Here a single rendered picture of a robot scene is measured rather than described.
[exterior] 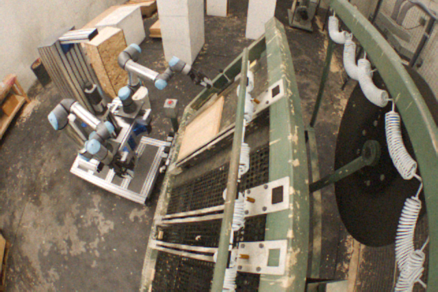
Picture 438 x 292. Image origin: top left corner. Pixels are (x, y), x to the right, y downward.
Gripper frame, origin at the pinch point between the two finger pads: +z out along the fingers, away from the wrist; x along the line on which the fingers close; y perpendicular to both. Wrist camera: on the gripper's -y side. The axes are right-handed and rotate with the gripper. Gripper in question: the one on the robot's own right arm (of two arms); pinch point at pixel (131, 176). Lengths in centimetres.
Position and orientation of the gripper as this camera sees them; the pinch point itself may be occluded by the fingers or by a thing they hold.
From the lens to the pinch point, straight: 134.0
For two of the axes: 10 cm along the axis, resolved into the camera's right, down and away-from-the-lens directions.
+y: 8.7, -1.0, -4.8
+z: 4.3, 6.2, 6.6
